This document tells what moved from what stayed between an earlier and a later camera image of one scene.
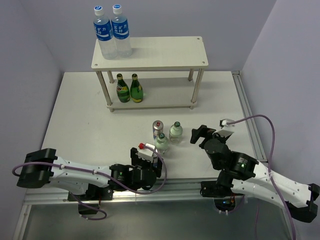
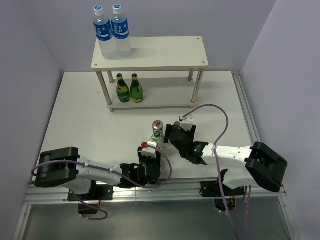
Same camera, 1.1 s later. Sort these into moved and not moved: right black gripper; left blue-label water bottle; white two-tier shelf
Moved: right black gripper
Not moved: white two-tier shelf; left blue-label water bottle
